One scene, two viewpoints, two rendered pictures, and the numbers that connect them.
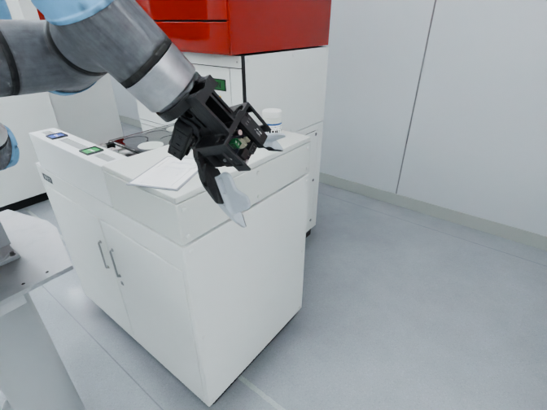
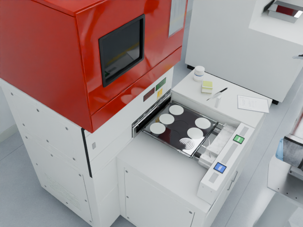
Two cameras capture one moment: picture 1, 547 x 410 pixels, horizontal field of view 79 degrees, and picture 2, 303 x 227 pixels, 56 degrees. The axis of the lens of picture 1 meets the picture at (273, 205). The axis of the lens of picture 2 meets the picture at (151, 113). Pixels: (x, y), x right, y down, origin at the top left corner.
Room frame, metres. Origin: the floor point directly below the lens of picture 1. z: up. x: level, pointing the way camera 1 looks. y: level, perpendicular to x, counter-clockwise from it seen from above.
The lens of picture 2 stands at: (1.67, 1.72, 2.23)
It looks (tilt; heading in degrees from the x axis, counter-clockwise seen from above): 43 degrees down; 265
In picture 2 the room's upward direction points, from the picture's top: 3 degrees clockwise
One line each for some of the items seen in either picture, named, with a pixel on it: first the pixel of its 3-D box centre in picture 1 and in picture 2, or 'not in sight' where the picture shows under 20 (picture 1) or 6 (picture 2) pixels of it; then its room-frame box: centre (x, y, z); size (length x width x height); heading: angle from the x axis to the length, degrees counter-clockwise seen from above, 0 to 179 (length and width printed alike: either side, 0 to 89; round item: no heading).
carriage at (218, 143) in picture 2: not in sight; (217, 146); (1.15, 0.58, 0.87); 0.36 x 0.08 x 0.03; 52
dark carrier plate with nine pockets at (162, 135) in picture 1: (172, 139); (180, 126); (1.37, 0.43, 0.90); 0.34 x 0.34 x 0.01; 52
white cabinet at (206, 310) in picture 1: (181, 250); (190, 170); (1.24, 0.43, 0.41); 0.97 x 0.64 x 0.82; 52
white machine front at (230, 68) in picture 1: (181, 95); (135, 114); (1.66, 0.45, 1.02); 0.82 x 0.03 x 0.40; 52
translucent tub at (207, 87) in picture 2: not in sight; (207, 87); (1.16, 0.15, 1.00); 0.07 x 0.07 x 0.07; 79
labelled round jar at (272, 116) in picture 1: (272, 123); (199, 73); (1.20, 0.01, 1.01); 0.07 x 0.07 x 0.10
